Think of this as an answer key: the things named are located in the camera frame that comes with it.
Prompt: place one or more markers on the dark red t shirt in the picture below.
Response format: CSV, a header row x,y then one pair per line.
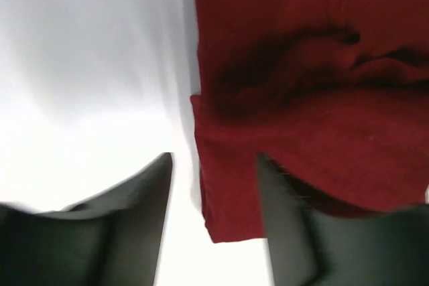
x,y
336,91

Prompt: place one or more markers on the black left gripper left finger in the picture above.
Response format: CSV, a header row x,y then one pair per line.
x,y
113,238

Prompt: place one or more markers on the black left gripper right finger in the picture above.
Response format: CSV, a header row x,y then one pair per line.
x,y
315,239

